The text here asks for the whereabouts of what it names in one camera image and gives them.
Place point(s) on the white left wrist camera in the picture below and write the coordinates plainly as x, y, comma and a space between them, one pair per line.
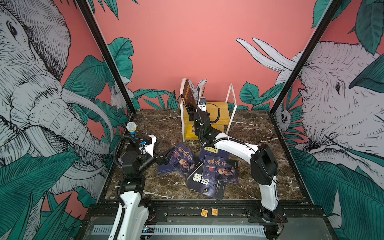
148, 144

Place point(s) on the white slotted cable duct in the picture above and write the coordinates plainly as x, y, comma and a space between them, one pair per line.
167, 230

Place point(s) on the dark wolf cover book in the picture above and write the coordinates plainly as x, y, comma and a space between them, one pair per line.
210, 188

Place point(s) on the black frame post right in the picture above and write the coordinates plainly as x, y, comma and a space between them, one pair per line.
324, 22

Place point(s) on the orange tag G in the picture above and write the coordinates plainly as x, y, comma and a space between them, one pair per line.
204, 213

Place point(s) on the yellow cover book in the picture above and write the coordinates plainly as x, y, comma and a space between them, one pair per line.
190, 133

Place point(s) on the orange tag A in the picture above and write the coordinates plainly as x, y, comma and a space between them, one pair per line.
214, 212

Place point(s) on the blue teal microphone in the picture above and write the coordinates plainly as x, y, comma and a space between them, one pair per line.
131, 128

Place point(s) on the black frame post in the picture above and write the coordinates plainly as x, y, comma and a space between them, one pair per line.
324, 22
88, 15

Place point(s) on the blue book yellow label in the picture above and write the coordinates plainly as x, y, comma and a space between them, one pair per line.
209, 151
165, 169

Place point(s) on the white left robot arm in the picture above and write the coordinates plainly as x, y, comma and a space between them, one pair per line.
132, 215

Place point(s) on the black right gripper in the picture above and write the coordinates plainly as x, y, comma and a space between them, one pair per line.
197, 112

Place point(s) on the black frame post left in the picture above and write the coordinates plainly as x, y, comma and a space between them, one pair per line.
88, 15

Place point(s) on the white metal wooden shelf rack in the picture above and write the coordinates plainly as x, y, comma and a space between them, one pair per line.
221, 113

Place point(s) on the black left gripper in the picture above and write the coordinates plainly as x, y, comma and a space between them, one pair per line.
158, 161

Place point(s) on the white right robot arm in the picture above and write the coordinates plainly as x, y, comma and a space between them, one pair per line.
264, 166

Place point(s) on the dark brown book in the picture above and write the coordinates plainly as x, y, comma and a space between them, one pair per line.
188, 99

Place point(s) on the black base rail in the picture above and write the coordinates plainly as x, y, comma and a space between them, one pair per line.
162, 211

